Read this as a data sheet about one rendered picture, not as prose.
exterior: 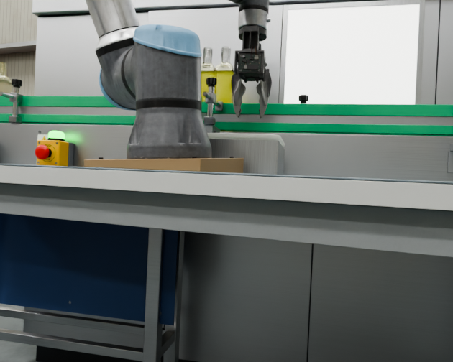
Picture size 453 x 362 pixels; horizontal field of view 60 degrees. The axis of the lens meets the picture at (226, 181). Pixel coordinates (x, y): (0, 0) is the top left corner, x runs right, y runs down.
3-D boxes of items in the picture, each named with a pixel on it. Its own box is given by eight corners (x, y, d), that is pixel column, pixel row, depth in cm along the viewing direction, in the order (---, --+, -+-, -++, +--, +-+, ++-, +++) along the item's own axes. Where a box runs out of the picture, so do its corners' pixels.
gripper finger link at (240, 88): (223, 111, 96) (234, 75, 95) (228, 115, 102) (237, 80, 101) (236, 114, 95) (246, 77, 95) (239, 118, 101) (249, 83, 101)
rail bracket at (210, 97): (223, 130, 115) (225, 87, 115) (209, 121, 99) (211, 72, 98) (213, 130, 116) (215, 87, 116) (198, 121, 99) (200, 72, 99)
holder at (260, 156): (284, 178, 109) (285, 151, 109) (277, 177, 83) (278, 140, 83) (224, 176, 113) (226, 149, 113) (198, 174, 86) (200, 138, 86)
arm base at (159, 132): (202, 158, 62) (201, 95, 61) (112, 159, 64) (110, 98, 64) (218, 158, 77) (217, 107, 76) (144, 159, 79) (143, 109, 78)
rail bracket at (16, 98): (24, 125, 118) (26, 80, 118) (5, 121, 111) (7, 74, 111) (12, 124, 119) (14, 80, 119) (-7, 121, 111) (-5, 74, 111)
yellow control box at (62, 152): (73, 169, 112) (75, 143, 112) (57, 167, 105) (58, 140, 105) (52, 167, 114) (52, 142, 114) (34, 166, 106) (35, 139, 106)
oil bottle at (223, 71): (232, 134, 121) (236, 66, 121) (229, 132, 116) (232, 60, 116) (215, 134, 123) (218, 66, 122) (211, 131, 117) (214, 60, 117)
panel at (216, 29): (417, 111, 122) (423, 3, 122) (420, 110, 119) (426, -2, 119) (147, 109, 140) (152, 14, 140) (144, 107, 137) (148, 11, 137)
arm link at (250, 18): (240, 21, 102) (272, 20, 101) (239, 38, 102) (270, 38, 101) (236, 8, 95) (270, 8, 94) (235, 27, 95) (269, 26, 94)
